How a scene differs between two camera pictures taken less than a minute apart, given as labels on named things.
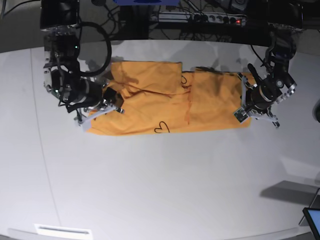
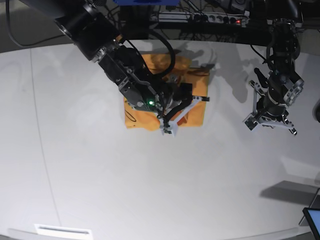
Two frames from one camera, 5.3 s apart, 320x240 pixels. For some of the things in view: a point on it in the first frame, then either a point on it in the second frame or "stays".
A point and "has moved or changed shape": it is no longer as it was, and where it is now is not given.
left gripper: x=84 y=92 → x=164 y=98
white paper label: x=62 y=231 stays
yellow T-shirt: x=156 y=96 has moved or changed shape
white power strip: x=196 y=17 stays
